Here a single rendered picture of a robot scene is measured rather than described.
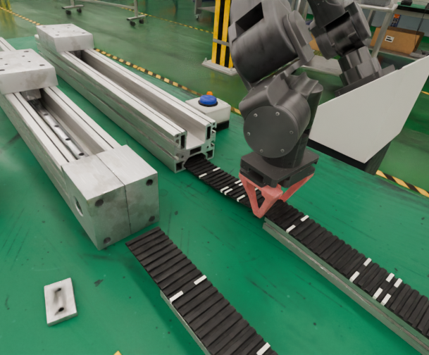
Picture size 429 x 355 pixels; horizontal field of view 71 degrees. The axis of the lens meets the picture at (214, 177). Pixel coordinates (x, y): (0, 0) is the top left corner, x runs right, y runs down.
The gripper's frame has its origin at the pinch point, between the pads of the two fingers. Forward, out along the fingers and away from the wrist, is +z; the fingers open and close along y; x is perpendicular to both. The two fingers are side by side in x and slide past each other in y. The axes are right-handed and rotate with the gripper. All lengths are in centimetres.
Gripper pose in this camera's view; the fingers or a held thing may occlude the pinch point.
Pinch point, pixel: (269, 205)
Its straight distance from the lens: 48.6
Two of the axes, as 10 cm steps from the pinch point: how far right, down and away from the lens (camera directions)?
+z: -0.7, 8.0, 6.0
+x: 6.5, 4.9, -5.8
